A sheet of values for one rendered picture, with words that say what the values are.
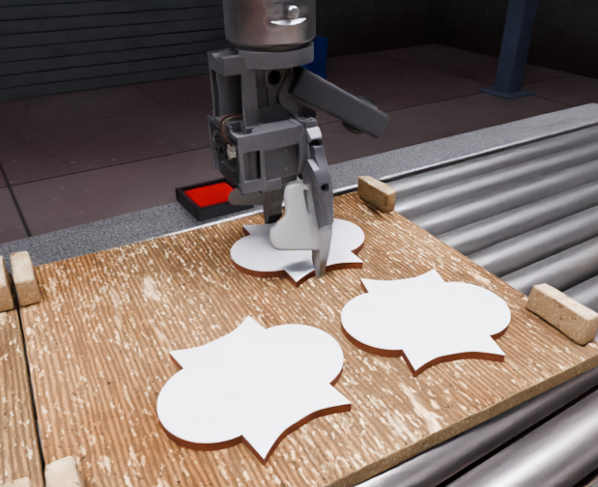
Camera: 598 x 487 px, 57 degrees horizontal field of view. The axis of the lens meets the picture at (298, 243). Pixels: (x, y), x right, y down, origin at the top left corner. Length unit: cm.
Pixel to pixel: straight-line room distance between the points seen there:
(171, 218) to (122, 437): 36
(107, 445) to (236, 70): 29
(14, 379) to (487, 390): 35
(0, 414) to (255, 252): 26
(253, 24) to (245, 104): 6
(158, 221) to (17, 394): 31
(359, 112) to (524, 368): 26
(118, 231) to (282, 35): 34
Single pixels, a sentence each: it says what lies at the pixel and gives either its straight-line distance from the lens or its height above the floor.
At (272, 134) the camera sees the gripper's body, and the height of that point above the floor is 108.
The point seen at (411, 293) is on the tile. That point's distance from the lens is 50.
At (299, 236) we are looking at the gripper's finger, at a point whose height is 98.
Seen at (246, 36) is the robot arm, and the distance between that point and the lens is 46.
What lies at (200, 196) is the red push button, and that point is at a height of 93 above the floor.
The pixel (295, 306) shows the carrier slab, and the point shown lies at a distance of 49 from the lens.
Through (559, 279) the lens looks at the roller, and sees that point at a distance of 63.
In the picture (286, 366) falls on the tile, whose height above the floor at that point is 94.
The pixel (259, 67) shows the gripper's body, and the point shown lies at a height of 113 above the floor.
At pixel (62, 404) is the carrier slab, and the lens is 44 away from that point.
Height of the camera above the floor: 123
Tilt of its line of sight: 30 degrees down
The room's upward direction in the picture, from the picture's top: straight up
